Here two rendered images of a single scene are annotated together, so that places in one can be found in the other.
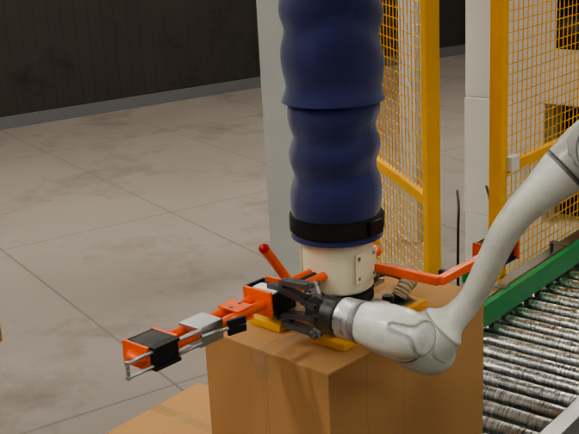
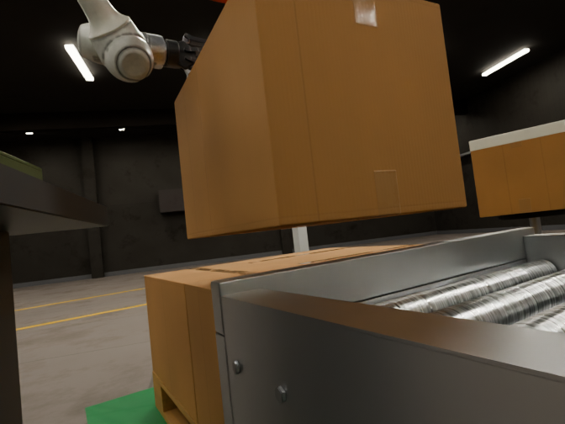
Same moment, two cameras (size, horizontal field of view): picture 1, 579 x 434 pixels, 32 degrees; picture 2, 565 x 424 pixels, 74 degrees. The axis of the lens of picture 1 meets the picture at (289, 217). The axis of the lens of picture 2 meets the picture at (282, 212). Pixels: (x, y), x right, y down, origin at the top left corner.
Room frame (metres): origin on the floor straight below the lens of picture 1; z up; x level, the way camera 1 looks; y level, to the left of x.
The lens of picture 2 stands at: (2.59, -0.98, 0.66)
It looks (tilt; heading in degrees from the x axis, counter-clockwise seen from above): 3 degrees up; 109
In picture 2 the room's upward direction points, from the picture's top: 7 degrees counter-clockwise
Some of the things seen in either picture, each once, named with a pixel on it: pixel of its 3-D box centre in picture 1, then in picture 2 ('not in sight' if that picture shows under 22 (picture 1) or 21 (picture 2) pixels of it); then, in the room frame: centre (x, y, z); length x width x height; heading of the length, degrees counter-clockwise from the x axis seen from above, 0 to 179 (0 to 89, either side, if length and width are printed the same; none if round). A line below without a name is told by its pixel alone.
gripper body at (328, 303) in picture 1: (324, 312); (179, 55); (2.02, -0.06, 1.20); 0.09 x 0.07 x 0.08; 50
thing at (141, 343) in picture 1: (151, 348); not in sight; (1.87, 0.29, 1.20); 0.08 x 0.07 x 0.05; 139
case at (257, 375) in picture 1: (350, 383); (290, 143); (2.34, -0.13, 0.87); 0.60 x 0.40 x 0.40; 136
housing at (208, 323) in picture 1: (201, 330); not in sight; (1.97, 0.20, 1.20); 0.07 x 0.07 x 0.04; 49
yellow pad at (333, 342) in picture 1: (370, 313); not in sight; (2.25, -0.18, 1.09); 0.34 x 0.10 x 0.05; 139
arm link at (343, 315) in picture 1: (352, 319); (153, 51); (1.97, -0.12, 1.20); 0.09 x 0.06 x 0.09; 140
